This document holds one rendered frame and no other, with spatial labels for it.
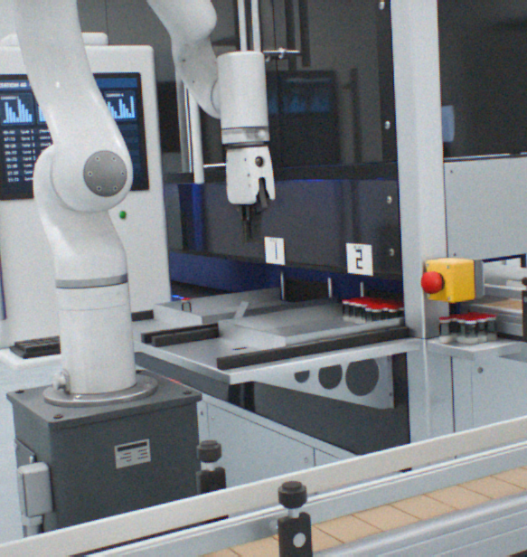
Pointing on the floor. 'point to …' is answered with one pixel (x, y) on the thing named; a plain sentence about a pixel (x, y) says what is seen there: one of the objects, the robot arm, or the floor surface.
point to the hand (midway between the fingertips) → (251, 231)
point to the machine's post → (421, 211)
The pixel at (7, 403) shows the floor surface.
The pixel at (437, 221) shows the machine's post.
